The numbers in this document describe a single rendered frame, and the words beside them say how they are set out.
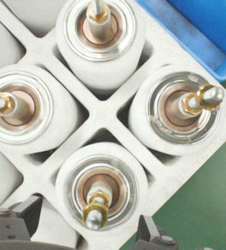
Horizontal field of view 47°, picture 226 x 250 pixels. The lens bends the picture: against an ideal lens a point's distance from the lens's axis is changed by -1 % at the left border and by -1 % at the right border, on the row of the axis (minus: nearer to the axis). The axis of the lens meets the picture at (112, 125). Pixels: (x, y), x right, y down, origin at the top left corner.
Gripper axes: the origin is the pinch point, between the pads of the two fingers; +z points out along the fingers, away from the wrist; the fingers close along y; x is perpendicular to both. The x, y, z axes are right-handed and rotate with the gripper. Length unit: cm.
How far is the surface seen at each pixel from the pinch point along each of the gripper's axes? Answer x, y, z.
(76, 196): -0.8, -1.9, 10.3
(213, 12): 29.5, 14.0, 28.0
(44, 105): 7.5, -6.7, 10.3
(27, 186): -2.5, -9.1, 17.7
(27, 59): 13.6, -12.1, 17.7
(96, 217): 0.4, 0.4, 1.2
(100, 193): 0.7, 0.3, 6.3
